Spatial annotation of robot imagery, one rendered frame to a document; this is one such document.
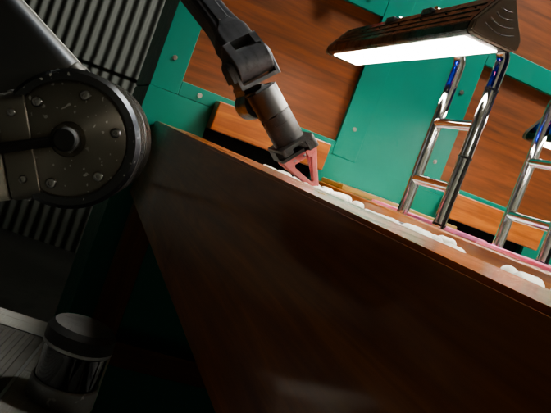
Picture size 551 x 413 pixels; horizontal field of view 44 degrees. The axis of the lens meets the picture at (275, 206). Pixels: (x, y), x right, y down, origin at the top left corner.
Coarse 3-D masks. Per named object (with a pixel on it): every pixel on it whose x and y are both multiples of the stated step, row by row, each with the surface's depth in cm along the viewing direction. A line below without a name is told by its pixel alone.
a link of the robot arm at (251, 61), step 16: (192, 0) 120; (208, 0) 120; (208, 16) 118; (224, 16) 118; (208, 32) 120; (224, 32) 117; (240, 32) 117; (224, 48) 115; (240, 48) 116; (256, 48) 116; (240, 64) 114; (256, 64) 115; (272, 64) 117
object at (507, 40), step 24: (480, 0) 101; (504, 0) 95; (384, 24) 133; (408, 24) 119; (432, 24) 108; (456, 24) 99; (480, 24) 95; (504, 24) 96; (336, 48) 147; (360, 48) 134; (504, 48) 97
